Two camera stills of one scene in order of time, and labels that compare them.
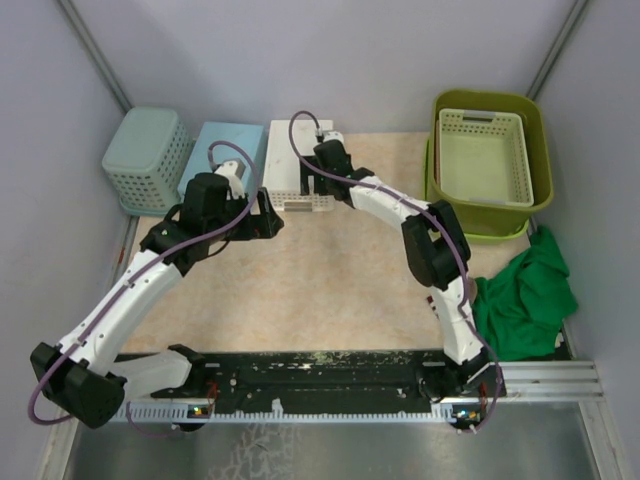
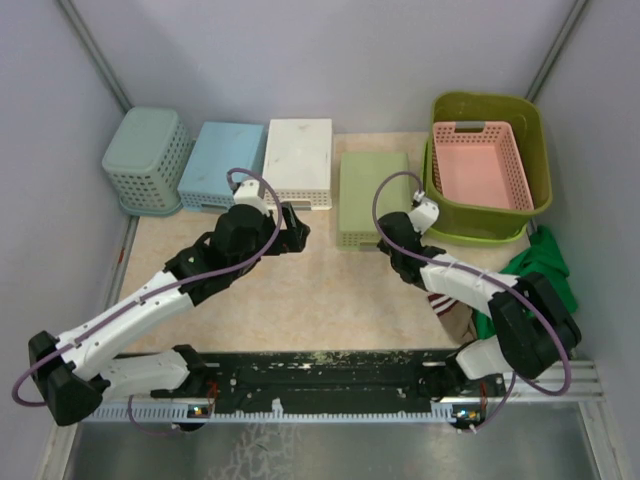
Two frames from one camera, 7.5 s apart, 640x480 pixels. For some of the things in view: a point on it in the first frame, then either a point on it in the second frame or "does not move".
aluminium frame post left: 96,53 does not move
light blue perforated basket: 250,136 does not move
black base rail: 359,380 does not move
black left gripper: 265,225 to 293,238
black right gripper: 307,171 to 381,245
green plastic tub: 496,219 does not move
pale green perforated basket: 484,157 to 359,176
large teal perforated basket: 147,159 does not move
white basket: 286,141 does not move
